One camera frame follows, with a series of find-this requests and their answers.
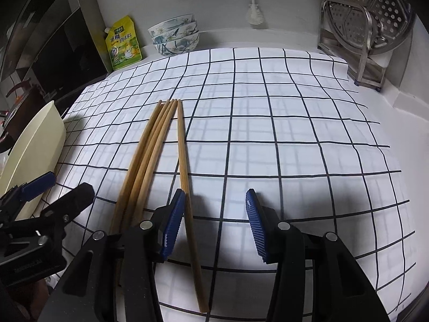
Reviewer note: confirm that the bundle of wooden chopsticks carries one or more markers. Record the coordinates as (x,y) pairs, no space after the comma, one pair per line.
(147,161)

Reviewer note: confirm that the perforated steel steamer plate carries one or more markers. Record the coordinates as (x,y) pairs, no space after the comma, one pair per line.
(378,6)

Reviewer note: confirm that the yellow seasoning pouch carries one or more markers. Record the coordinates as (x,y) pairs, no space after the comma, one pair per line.
(124,47)

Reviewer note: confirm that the white black checked tablecloth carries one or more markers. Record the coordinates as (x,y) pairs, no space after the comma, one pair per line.
(285,141)

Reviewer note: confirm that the cream round shallow pan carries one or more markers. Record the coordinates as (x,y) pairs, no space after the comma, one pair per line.
(33,141)

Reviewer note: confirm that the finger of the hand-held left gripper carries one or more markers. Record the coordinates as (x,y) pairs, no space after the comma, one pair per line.
(38,182)
(73,198)

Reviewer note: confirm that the steel dish rack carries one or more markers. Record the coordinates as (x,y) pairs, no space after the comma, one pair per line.
(365,73)

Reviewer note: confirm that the black range hood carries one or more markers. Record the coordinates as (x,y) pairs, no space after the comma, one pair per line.
(60,47)

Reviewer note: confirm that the single wooden chopstick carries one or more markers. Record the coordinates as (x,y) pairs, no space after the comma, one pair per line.
(183,174)

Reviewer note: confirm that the white floral ceramic bowl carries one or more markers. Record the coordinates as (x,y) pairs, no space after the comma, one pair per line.
(187,37)
(177,48)
(171,23)

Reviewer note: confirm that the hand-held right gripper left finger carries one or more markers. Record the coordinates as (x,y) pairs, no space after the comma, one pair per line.
(172,228)

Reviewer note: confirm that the brown cooking pot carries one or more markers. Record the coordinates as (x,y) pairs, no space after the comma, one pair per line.
(26,107)

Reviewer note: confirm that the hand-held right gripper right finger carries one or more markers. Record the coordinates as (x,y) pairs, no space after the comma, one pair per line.
(256,224)

